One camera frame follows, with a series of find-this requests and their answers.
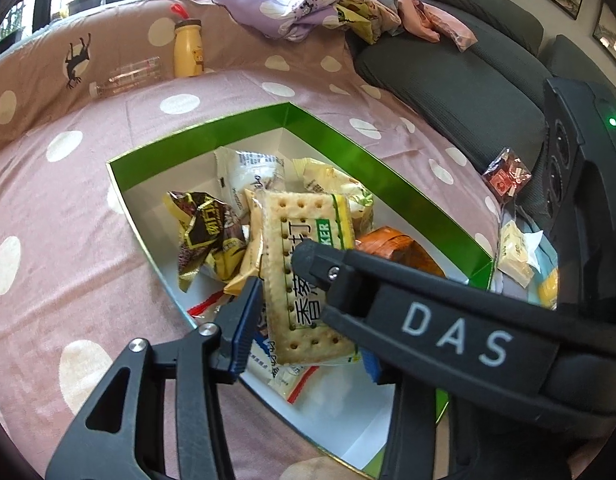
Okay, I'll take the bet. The small framed picture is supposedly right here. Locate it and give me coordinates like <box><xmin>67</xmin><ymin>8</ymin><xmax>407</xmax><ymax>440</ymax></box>
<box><xmin>592</xmin><ymin>0</ymin><xmax>616</xmax><ymax>56</ymax></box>

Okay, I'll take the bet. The green label soda cracker packet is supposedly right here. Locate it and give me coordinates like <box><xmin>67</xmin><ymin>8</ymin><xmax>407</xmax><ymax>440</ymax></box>
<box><xmin>248</xmin><ymin>189</ymin><xmax>363</xmax><ymax>367</ymax></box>

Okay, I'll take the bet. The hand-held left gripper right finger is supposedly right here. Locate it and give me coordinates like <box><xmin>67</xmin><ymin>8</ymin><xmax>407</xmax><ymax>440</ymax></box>
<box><xmin>363</xmin><ymin>352</ymin><xmax>451</xmax><ymax>480</ymax></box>

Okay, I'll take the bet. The orange snack bag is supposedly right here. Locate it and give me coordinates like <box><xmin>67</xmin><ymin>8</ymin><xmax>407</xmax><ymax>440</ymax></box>
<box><xmin>355</xmin><ymin>226</ymin><xmax>447</xmax><ymax>281</ymax></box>

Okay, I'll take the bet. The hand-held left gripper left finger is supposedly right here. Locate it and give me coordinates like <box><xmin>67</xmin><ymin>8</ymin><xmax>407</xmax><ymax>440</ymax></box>
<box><xmin>45</xmin><ymin>276</ymin><xmax>264</xmax><ymax>480</ymax></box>

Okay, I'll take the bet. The pale yellow packet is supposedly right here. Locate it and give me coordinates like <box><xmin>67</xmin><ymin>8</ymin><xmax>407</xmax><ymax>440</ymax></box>
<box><xmin>497</xmin><ymin>220</ymin><xmax>545</xmax><ymax>289</ymax></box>

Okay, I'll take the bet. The brown polka dot bolster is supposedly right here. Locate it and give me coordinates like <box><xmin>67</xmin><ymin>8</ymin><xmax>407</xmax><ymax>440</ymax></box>
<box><xmin>0</xmin><ymin>0</ymin><xmax>359</xmax><ymax>156</ymax></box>

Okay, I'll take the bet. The yellow bottle red cap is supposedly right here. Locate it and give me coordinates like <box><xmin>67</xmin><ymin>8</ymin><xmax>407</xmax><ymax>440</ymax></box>
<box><xmin>172</xmin><ymin>2</ymin><xmax>205</xmax><ymax>79</ymax></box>

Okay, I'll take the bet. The green yellow snack packet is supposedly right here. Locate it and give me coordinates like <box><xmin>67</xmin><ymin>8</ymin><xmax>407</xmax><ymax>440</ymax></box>
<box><xmin>292</xmin><ymin>157</ymin><xmax>375</xmax><ymax>248</ymax></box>

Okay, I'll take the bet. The green cardboard box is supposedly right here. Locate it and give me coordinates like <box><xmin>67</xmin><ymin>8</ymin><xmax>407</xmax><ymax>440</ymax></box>
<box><xmin>105</xmin><ymin>101</ymin><xmax>495</xmax><ymax>480</ymax></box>

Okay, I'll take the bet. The white blue print snack packet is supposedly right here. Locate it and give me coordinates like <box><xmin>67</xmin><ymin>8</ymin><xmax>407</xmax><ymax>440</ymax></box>
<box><xmin>240</xmin><ymin>332</ymin><xmax>334</xmax><ymax>406</ymax></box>

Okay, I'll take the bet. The clear plastic bottle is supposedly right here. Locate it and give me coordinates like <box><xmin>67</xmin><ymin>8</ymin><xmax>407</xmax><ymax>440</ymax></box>
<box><xmin>89</xmin><ymin>56</ymin><xmax>165</xmax><ymax>100</ymax></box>

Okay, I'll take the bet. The grey sofa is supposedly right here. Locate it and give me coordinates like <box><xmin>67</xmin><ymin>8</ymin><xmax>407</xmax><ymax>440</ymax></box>
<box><xmin>350</xmin><ymin>0</ymin><xmax>616</xmax><ymax>241</ymax></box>

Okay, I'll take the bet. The red white snack packet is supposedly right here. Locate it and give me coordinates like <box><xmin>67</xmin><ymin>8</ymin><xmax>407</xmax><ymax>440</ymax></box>
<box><xmin>187</xmin><ymin>287</ymin><xmax>234</xmax><ymax>322</ymax></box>

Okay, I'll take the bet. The yellow printed cloth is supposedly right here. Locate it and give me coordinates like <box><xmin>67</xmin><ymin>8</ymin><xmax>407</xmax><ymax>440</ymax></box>
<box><xmin>335</xmin><ymin>1</ymin><xmax>389</xmax><ymax>45</ymax></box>

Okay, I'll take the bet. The small red brown packet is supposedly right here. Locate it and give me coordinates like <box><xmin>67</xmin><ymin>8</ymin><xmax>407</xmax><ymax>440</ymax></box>
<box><xmin>480</xmin><ymin>147</ymin><xmax>533</xmax><ymax>204</ymax></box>

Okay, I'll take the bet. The small yellow packet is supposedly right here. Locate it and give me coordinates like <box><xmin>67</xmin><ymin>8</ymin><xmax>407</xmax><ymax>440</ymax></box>
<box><xmin>538</xmin><ymin>266</ymin><xmax>560</xmax><ymax>311</ymax></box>

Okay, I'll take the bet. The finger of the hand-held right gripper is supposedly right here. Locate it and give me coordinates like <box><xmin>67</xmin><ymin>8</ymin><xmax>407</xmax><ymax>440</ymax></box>
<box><xmin>289</xmin><ymin>239</ymin><xmax>386</xmax><ymax>332</ymax></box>

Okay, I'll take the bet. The white grey snack packet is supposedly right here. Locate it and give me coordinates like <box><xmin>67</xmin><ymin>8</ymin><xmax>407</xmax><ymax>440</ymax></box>
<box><xmin>213</xmin><ymin>146</ymin><xmax>287</xmax><ymax>211</ymax></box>

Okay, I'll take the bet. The brown yellow chocolate packet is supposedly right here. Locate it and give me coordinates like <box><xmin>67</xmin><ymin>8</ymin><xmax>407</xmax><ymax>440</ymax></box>
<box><xmin>162</xmin><ymin>190</ymin><xmax>249</xmax><ymax>294</ymax></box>

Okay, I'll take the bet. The purple printed cloth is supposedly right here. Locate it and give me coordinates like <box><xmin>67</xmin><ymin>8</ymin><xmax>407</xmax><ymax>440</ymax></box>
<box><xmin>212</xmin><ymin>0</ymin><xmax>374</xmax><ymax>43</ymax></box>

